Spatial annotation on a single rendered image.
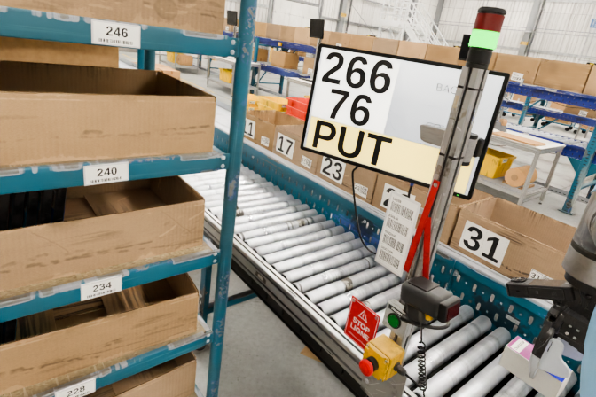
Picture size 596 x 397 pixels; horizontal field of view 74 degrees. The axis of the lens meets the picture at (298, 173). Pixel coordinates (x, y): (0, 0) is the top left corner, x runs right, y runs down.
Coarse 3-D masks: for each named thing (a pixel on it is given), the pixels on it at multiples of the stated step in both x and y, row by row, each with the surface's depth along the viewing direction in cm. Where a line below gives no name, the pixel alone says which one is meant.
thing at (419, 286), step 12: (420, 276) 91; (408, 288) 88; (420, 288) 86; (432, 288) 86; (408, 300) 88; (420, 300) 85; (432, 300) 83; (444, 300) 83; (456, 300) 83; (408, 312) 90; (420, 312) 88; (432, 312) 83; (444, 312) 81; (456, 312) 84; (420, 324) 88
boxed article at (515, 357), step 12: (516, 348) 75; (528, 348) 76; (504, 360) 76; (516, 360) 74; (528, 360) 73; (516, 372) 75; (528, 372) 73; (540, 372) 71; (528, 384) 73; (540, 384) 72; (552, 384) 70; (564, 384) 71; (552, 396) 70
